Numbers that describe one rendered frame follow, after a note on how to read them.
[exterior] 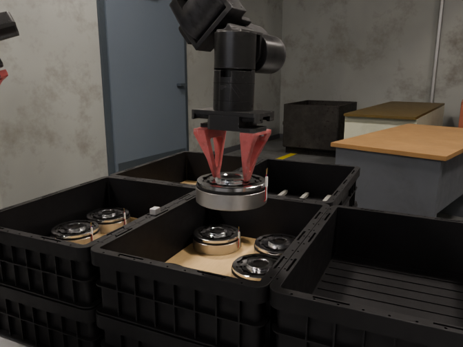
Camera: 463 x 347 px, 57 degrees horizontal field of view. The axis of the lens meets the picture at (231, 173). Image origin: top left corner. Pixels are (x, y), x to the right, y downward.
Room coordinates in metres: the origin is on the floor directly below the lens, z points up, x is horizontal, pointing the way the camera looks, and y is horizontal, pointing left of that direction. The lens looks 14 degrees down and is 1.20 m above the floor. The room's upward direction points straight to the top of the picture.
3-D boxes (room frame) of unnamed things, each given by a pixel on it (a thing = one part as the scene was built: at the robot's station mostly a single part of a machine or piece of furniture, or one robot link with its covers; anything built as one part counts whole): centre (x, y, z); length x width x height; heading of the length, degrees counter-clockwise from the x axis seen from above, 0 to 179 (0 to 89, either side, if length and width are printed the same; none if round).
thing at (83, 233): (0.90, 0.35, 0.86); 0.10 x 0.10 x 0.01
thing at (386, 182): (3.07, -1.38, 0.37); 1.39 x 0.71 x 0.74; 138
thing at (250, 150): (0.60, -0.01, 1.10); 0.07 x 0.07 x 0.09; 64
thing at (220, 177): (0.61, 0.00, 1.05); 0.05 x 0.05 x 0.01
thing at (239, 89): (0.61, 0.00, 1.17); 0.10 x 0.07 x 0.07; 64
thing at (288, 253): (0.74, 0.01, 0.92); 0.40 x 0.30 x 0.02; 155
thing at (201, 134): (0.61, 0.01, 1.10); 0.07 x 0.07 x 0.09; 64
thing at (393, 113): (5.34, -2.10, 0.38); 2.22 x 0.73 x 0.76; 148
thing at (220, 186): (0.61, 0.00, 1.05); 0.10 x 0.10 x 0.01
